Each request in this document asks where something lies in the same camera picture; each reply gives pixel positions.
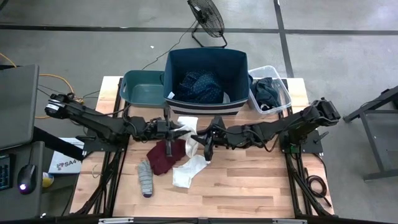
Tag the white printed cardboard box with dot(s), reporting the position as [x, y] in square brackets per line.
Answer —
[65, 165]

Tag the black desk beam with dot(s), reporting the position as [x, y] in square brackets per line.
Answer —
[56, 143]

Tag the maroon cloth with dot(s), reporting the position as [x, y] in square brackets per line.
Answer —
[160, 161]

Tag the gray monitor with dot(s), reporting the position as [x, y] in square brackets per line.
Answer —
[18, 105]

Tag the black floor fan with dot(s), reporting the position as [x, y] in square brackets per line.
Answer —
[206, 15]

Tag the black underwear with white lettering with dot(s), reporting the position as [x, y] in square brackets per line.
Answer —
[271, 105]

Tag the gray striped sock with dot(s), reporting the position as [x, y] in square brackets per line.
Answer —
[145, 179]

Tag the black keyboard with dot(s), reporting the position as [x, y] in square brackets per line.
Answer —
[5, 171]

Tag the clear plastic bin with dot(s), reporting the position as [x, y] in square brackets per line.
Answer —
[284, 93]

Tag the black desk frame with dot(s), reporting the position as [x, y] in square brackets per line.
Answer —
[373, 104]

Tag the gray desk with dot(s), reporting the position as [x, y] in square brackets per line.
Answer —
[21, 205]

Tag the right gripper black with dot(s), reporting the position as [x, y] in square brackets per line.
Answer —
[230, 135]

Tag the black aluminium table frame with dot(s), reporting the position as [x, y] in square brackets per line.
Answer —
[171, 221]

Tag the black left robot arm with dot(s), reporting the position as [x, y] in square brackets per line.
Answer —
[93, 119]

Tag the teal plastic bin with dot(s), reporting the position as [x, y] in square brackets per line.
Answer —
[143, 90]

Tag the silver metal bracket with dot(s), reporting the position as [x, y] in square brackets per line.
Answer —
[289, 221]
[116, 220]

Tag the black computer mouse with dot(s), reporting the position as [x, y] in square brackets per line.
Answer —
[26, 179]

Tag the small yellow round object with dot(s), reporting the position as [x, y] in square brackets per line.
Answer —
[47, 180]

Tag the navy dotted cloth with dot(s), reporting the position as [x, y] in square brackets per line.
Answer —
[199, 88]

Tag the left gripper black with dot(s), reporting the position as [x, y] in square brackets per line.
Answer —
[157, 129]

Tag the navy white striped fabric basket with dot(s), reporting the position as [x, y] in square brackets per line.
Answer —
[230, 68]

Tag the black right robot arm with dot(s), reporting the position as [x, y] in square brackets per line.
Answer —
[280, 126]

